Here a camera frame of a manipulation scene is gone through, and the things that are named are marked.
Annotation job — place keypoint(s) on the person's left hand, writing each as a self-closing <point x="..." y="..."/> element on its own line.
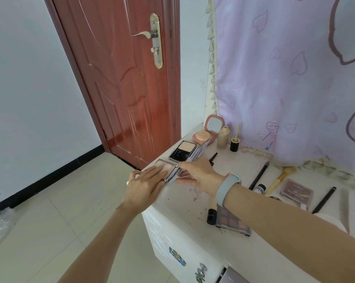
<point x="142" y="191"/>

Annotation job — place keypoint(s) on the person's right hand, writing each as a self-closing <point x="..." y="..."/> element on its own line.
<point x="205" y="176"/>

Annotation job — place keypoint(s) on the black eyeliner pencils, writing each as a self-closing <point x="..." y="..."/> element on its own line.
<point x="213" y="157"/>

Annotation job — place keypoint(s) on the silver square palette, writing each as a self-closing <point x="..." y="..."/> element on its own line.
<point x="173" y="173"/>

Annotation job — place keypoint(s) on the dark grey palette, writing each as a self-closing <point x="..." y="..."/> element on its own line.
<point x="184" y="150"/>

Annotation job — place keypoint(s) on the beige concealer tube black cap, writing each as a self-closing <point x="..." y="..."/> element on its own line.
<point x="212" y="216"/>

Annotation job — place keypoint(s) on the beige foundation bottle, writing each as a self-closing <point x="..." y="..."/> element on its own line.
<point x="223" y="138"/>

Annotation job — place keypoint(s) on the black foundation bottle cap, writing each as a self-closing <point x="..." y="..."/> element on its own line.
<point x="234" y="145"/>

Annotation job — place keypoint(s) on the pink cushion compact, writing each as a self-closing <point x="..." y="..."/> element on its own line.
<point x="207" y="134"/>

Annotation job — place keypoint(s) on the black eyeliner pencil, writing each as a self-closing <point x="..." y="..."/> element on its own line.
<point x="258" y="176"/>

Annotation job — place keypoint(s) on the orange brown eyeshadow palette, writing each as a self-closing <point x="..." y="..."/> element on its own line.
<point x="233" y="222"/>

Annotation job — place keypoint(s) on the small black white bottle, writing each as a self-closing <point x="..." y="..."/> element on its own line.
<point x="260" y="189"/>

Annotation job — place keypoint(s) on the small red blush palette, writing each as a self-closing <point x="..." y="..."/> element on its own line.
<point x="296" y="193"/>

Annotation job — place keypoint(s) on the wooden drawer lilac front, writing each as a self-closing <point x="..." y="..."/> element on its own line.
<point x="233" y="277"/>

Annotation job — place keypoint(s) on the black pen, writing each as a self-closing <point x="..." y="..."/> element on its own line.
<point x="324" y="200"/>

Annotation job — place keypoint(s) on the person's right forearm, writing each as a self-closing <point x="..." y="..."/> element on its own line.
<point x="298" y="235"/>

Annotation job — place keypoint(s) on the person's left forearm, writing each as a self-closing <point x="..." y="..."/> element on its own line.
<point x="100" y="247"/>

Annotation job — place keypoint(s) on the white smartwatch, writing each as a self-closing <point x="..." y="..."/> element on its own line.
<point x="226" y="190"/>

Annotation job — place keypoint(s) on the white table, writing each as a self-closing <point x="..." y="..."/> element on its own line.
<point x="183" y="209"/>

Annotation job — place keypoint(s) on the blue cabinet sticker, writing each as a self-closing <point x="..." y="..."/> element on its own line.
<point x="177" y="257"/>

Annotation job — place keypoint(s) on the brown wooden door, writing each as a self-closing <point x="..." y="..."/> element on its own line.
<point x="121" y="85"/>

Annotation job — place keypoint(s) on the lilac cartoon cloth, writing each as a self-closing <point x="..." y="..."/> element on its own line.
<point x="283" y="85"/>

